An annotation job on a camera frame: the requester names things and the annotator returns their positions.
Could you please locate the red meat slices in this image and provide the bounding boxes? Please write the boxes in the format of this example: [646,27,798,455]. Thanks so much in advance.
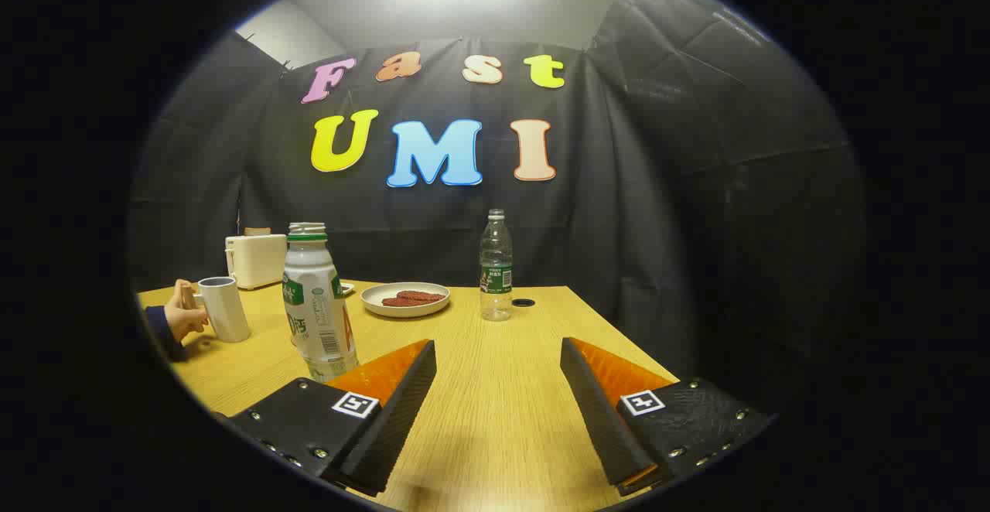
[381,289,447,308]

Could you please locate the cream toaster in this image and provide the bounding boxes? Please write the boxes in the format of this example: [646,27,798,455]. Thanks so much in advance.
[225,234,288,290]

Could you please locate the white juice bottle green label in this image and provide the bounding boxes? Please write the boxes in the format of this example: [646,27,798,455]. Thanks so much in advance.
[282,222,360,383]

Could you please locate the clear plastic water bottle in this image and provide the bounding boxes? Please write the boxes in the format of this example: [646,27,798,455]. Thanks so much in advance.
[479,209,514,322]

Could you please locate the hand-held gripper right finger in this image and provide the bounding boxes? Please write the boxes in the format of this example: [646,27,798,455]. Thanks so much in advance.
[560,336,778,497]

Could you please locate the round white plate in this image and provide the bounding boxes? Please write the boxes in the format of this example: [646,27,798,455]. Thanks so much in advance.
[360,282,451,319]

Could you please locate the wooden table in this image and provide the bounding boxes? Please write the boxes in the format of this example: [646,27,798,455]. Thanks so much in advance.
[138,280,681,512]

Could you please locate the white cup wooden handle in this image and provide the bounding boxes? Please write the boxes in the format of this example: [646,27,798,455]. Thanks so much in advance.
[193,276,251,343]

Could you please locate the black backdrop cloth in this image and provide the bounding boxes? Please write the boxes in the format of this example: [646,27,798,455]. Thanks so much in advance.
[128,0,863,420]

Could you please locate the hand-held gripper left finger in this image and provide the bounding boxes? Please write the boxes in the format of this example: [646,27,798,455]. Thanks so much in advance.
[229,339,438,497]

